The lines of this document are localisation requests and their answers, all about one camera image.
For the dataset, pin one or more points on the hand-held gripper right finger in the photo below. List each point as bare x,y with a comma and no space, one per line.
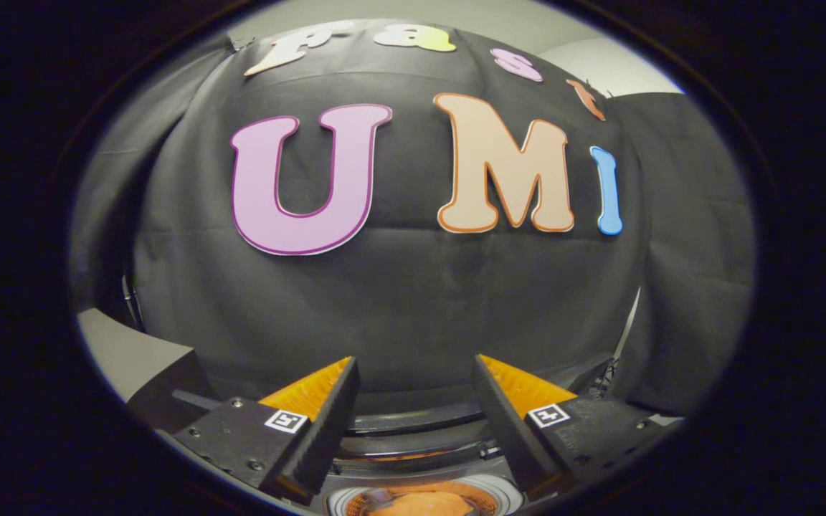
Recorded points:
510,430

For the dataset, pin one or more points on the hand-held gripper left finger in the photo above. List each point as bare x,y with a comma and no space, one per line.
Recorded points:
320,437

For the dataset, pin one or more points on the orange garment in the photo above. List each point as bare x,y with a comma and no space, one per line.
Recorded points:
420,505

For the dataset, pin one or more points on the black backdrop cloth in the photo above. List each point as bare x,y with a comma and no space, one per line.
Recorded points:
399,315

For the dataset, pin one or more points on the black light stand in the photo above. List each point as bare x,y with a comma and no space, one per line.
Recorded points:
132,301
624,330

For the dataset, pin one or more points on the white and grey cabinet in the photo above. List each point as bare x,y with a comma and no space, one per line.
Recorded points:
119,351

